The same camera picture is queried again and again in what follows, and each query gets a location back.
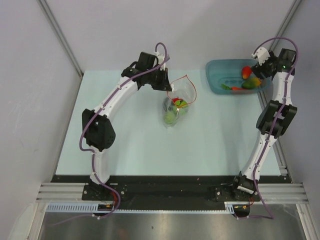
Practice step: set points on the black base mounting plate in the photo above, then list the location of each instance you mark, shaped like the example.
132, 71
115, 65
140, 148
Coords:
216, 187

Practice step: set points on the clear zip bag orange zipper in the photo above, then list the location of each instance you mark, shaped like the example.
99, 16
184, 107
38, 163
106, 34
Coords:
183, 88

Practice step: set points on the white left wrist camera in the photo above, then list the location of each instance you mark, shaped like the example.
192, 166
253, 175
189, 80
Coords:
161, 60

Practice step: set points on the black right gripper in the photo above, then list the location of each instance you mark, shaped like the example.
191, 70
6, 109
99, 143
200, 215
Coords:
257, 69

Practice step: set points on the aluminium front rail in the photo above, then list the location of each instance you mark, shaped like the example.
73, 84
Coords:
272, 193

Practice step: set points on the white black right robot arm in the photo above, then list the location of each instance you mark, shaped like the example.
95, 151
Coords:
274, 119

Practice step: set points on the orange toy carrot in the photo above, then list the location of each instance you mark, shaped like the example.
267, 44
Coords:
231, 88

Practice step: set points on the aluminium corner post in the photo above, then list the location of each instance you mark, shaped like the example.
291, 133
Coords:
280, 34
55, 26

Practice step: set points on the white slotted cable duct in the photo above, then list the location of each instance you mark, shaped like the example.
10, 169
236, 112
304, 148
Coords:
97, 208

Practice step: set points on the green orange toy mango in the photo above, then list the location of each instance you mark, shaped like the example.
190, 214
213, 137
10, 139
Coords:
251, 83

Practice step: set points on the left aluminium corner post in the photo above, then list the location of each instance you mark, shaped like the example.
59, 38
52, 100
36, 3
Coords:
55, 26

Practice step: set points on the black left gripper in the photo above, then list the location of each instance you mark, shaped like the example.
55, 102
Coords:
164, 84

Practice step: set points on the right aluminium corner post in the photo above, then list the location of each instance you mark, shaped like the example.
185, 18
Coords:
280, 34

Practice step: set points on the teal plastic food container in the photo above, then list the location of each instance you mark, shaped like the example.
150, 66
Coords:
229, 72

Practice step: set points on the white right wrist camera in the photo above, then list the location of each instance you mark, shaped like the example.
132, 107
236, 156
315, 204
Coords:
261, 55

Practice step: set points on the red toy strawberry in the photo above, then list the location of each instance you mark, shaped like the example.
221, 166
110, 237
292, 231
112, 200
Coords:
246, 72

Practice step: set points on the green striped toy watermelon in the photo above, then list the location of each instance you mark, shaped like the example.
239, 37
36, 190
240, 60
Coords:
181, 106

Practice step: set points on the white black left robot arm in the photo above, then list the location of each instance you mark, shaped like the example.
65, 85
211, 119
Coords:
98, 133

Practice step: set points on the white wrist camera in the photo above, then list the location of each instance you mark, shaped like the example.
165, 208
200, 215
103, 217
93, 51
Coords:
261, 55
161, 60

